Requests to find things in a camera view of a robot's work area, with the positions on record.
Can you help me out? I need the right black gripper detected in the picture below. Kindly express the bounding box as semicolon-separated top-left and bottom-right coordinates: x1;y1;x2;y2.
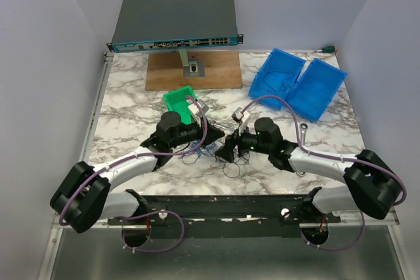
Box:
215;121;272;162

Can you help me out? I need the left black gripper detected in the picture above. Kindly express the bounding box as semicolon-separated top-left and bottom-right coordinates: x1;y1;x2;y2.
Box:
169;115;225;149

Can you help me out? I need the blue cable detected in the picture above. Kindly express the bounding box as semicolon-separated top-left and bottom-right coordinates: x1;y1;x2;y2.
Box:
182;140;224;166

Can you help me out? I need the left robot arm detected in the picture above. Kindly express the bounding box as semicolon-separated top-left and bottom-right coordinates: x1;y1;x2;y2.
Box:
50;111;224;233

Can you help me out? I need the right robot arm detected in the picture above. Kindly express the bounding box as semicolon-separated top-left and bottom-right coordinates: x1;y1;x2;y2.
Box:
215;117;402;222

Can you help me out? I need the silver combination wrench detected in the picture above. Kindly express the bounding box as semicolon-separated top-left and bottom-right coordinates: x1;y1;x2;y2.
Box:
210;121;234;133

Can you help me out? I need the green plastic bin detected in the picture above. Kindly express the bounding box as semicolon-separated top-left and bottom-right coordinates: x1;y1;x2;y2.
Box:
162;86;208;125

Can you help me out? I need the silver ratchet wrench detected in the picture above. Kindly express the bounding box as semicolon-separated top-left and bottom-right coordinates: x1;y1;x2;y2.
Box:
292;123;308;177

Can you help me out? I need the wooden base board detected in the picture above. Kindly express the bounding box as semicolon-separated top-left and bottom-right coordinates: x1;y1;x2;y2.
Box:
145;51;243;91

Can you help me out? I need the left blue plastic bin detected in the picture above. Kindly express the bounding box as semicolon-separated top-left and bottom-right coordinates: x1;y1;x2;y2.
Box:
248;49;306;113

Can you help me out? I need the blue plastic bin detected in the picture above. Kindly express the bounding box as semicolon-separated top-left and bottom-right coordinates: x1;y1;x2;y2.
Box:
248;49;306;113
286;58;347;122

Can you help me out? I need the right blue plastic bin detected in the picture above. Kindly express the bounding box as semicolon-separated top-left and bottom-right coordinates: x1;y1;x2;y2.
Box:
286;58;347;122

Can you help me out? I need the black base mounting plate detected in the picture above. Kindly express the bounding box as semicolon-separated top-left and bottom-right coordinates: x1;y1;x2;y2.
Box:
108;192;341;239

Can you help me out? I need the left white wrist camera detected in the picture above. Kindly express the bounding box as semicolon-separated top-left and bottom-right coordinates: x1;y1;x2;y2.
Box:
187;98;209;126

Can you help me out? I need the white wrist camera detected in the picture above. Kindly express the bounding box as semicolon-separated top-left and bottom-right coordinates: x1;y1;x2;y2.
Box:
187;98;209;126
232;107;250;136

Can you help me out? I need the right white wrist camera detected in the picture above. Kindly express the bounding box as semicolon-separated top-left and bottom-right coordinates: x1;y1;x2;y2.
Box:
232;107;250;136

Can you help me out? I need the grey metal stand bracket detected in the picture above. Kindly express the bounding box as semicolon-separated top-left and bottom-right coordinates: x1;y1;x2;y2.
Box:
178;49;205;78

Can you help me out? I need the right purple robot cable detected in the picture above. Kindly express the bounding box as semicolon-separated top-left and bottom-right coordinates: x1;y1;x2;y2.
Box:
241;94;408;251

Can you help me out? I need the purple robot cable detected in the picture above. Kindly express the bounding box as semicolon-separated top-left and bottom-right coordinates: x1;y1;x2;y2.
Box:
58;94;209;254
241;94;408;251

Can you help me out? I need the grey network switch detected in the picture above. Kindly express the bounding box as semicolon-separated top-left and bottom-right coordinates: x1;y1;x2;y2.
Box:
107;0;243;53

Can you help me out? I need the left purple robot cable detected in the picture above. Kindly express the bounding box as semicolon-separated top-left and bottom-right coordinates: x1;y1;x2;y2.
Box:
58;94;209;254

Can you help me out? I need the aluminium frame rail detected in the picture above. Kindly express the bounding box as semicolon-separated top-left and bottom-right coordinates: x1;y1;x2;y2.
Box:
52;209;400;228

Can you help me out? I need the green handled screwdriver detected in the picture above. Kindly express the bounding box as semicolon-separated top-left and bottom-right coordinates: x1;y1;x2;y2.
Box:
316;45;337;54

